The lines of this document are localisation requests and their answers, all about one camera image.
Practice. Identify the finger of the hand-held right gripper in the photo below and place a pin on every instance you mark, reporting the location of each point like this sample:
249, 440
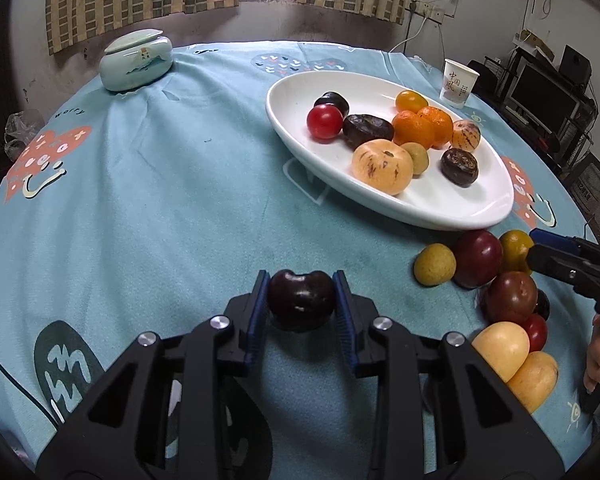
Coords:
550, 237
550, 260

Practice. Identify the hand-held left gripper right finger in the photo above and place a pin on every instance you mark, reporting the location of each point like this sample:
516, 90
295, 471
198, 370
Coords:
345, 320

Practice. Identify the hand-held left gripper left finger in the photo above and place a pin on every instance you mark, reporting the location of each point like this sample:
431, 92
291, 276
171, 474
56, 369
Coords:
257, 320

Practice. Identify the yellow green tomato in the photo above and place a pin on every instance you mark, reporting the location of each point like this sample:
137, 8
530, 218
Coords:
515, 250

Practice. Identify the small dark cherry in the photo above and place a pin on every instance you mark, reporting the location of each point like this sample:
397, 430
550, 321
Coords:
542, 306

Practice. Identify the dark red plum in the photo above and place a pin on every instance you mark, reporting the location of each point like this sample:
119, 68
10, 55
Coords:
477, 258

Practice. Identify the small red tomato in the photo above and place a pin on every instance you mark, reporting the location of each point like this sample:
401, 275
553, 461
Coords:
536, 334
325, 122

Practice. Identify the white oval plate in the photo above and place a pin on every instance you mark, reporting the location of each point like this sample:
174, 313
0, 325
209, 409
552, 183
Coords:
480, 200

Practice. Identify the pale yellow round pepino melon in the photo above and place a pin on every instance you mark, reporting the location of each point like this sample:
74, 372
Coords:
500, 350

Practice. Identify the yellow round lime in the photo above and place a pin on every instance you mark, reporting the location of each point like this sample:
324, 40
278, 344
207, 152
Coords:
434, 265

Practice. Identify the yellow oblong pepino melon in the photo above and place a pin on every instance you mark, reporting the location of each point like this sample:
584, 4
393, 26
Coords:
532, 380

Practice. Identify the small striped pepino melon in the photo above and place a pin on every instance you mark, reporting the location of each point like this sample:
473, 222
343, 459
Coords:
466, 135

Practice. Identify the small green round fruit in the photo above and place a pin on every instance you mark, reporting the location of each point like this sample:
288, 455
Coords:
417, 157

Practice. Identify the large striped tan pepino melon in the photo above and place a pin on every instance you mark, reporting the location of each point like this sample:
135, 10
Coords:
380, 167

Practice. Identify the orange mandarin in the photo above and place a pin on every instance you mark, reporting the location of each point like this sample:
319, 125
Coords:
440, 122
412, 127

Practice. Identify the small orange tomato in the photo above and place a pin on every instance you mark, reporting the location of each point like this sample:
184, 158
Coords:
410, 100

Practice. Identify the black mesh chair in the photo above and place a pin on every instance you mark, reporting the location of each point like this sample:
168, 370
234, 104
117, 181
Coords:
597, 190

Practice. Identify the black computer monitor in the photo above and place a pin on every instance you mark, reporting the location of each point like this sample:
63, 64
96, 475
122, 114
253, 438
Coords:
542, 92

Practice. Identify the black speaker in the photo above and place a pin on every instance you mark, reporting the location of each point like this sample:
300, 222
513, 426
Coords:
575, 65

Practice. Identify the black hat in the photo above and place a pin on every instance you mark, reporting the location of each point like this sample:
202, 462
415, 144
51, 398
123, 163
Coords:
485, 75

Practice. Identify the white paper cup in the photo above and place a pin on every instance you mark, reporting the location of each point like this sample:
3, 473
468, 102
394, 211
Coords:
457, 85

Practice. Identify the yellow cardboard box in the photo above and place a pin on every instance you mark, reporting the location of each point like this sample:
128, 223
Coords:
532, 42

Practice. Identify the pale green ceramic jar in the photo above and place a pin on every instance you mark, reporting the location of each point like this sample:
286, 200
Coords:
135, 67

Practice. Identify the clear plastic bag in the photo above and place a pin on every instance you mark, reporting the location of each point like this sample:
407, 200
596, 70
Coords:
22, 132

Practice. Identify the white wall power socket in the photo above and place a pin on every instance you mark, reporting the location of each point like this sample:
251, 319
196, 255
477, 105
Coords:
430, 11

